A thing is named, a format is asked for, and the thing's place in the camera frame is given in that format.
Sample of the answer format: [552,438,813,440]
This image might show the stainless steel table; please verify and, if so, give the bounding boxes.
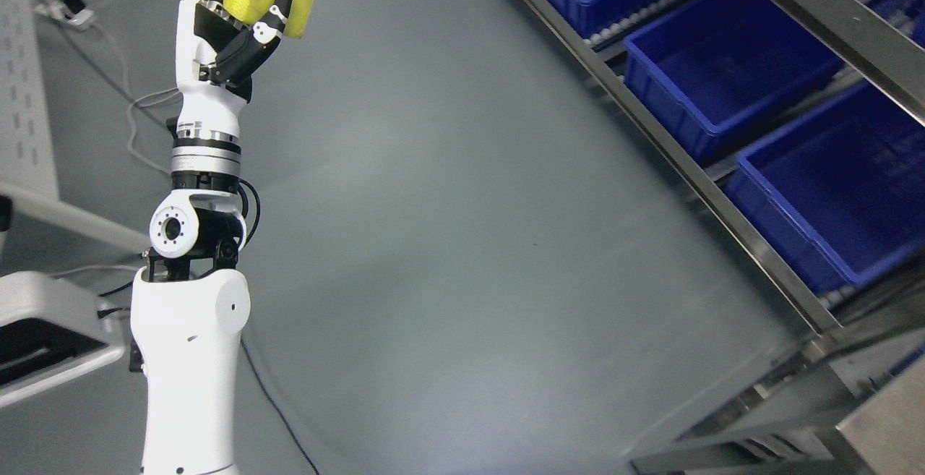
[837,359,924,474]

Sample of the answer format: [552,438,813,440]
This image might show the white power strip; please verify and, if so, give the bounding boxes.
[33,0,97,33]

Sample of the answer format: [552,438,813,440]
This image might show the metal shelf rack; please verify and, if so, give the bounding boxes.
[523,0,923,474]

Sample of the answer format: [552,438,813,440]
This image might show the white grey machine base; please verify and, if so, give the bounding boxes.
[1,271,128,408]

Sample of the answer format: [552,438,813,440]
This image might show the grey cable on floor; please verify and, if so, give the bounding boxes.
[43,20,181,176]

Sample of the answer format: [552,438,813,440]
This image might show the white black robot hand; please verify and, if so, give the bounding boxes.
[171,0,292,142]

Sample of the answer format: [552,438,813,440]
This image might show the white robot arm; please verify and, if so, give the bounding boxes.
[130,119,251,474]

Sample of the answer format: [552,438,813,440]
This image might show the white perforated cabinet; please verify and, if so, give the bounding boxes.
[1,0,59,200]

